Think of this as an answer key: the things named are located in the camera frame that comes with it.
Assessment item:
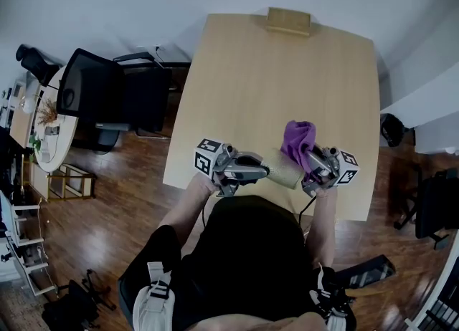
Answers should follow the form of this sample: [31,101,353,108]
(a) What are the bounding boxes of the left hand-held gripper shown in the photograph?
[194,138,271,198]

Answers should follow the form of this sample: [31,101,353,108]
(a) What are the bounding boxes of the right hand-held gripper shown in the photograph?
[301,145,361,198]

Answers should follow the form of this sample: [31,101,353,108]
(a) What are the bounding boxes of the purple cloth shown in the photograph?
[280,120,318,173]

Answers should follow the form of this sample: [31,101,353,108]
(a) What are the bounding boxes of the beige textured mug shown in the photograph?
[262,147,306,191]

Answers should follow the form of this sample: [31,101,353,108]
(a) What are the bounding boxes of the person's right forearm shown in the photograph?
[304,188,339,270]

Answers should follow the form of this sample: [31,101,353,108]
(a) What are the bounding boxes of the person's left forearm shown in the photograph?
[157,171,217,238]

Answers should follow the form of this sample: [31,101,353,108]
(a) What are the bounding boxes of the black bag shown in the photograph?
[379,112,407,148]

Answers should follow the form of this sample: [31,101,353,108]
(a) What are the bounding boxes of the person's black shirt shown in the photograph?
[118,195,356,331]

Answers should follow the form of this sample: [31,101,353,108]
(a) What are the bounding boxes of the white cabinet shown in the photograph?
[379,59,459,155]

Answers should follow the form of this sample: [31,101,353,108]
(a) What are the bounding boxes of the black folding chair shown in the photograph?
[392,169,459,251]

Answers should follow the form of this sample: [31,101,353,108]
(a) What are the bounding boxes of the black mesh office chair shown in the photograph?
[55,47,174,154]

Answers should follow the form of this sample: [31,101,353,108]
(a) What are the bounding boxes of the gold metal rack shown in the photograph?
[45,163,98,202]

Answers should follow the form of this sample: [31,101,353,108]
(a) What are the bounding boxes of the white round table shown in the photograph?
[33,65,80,173]

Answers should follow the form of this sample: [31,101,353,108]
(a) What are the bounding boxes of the dried brown plant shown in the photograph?
[37,98,59,127]

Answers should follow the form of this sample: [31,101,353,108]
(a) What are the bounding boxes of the green potted plant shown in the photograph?
[27,132,43,162]

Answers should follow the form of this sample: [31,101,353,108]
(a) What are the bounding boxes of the black tripod stand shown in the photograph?
[41,268,118,331]

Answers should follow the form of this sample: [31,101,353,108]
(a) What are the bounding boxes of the white globe lamp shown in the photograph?
[19,95,36,115]

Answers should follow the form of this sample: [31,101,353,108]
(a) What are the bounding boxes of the white shelf rack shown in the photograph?
[0,191,57,299]

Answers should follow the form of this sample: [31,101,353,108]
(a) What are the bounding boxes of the black padded chair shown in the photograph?
[15,44,61,86]

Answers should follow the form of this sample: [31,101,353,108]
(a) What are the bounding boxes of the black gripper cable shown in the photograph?
[298,194,318,238]

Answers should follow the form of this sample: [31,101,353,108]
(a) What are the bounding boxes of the white harness strap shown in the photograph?
[309,264,356,331]
[132,261,176,331]

